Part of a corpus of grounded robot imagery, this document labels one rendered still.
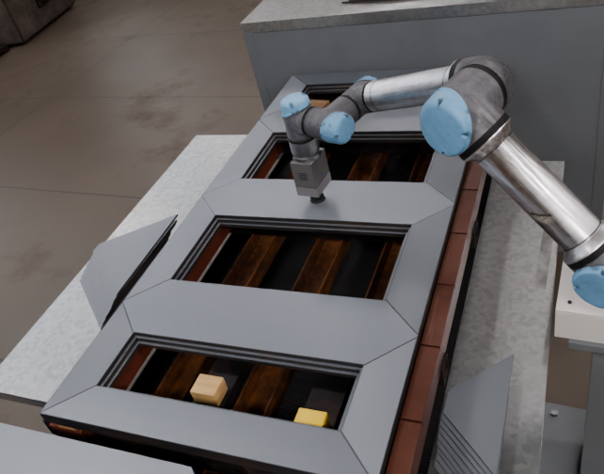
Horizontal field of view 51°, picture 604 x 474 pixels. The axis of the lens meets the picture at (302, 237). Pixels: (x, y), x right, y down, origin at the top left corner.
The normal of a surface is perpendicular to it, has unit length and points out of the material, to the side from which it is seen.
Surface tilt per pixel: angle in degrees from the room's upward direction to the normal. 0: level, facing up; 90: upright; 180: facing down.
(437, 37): 90
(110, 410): 0
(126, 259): 0
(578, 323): 90
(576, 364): 0
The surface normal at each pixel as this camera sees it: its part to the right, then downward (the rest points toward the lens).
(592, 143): -0.33, 0.64
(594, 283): -0.55, 0.70
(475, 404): -0.21, -0.77
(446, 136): -0.73, 0.51
